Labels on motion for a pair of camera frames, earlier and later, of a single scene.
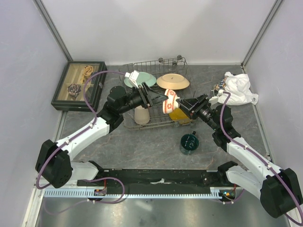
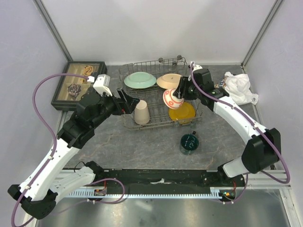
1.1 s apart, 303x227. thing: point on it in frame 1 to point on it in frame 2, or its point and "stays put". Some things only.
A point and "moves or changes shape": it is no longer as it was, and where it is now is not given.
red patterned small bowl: (171, 103) moves or changes shape
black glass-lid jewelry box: (69, 96) stays put
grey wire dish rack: (169, 76) stays put
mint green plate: (144, 77) stays put
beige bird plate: (173, 81) stays put
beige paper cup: (142, 116) stays put
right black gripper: (187, 104) to (185, 82)
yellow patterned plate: (178, 116) stays put
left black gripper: (149, 97) to (126, 104)
